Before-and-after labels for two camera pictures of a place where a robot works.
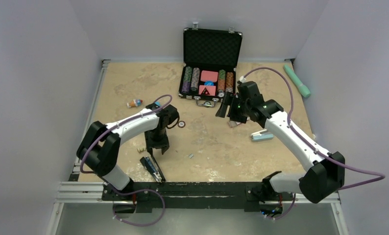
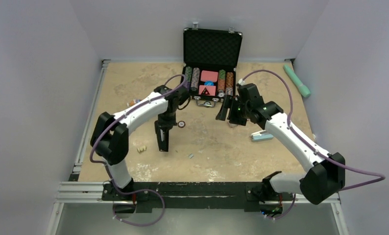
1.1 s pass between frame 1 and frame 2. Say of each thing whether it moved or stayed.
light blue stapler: stayed
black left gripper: moved
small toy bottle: stayed
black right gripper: stayed
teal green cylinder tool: stayed
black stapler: moved
